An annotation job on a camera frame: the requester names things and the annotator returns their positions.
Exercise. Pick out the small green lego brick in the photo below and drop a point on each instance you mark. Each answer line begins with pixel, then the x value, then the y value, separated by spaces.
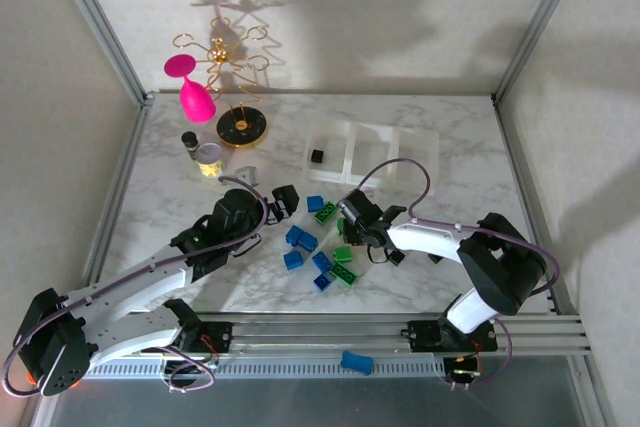
pixel 343 253
pixel 340 226

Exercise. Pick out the blue lego brick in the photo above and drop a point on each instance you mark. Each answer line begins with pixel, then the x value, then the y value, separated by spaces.
pixel 315 203
pixel 294 260
pixel 322 262
pixel 294 235
pixel 308 241
pixel 321 282

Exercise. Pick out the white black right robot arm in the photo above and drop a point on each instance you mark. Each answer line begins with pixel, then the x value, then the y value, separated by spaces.
pixel 430 242

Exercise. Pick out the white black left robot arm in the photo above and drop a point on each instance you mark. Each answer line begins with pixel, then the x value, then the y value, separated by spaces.
pixel 140 287

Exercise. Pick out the black lego brick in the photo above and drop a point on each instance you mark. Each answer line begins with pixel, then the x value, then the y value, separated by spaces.
pixel 317 156

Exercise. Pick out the small jar with yellow contents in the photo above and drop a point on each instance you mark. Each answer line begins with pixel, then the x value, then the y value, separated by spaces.
pixel 208 159

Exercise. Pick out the small dark bottle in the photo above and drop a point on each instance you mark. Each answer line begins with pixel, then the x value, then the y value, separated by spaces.
pixel 189 143

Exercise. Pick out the blue bone-shaped piece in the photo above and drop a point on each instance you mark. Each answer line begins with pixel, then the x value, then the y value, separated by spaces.
pixel 356 363

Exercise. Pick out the pink wine glass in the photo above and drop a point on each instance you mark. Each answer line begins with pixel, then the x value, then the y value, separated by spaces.
pixel 196 102

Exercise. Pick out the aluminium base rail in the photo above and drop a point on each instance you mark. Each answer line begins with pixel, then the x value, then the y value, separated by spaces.
pixel 320 334

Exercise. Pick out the aluminium table edge rail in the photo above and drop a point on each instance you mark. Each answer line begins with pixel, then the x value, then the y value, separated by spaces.
pixel 516 147
pixel 116 197

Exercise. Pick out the aluminium frame post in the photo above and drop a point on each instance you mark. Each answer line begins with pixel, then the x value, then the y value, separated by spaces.
pixel 100 22
pixel 539 22

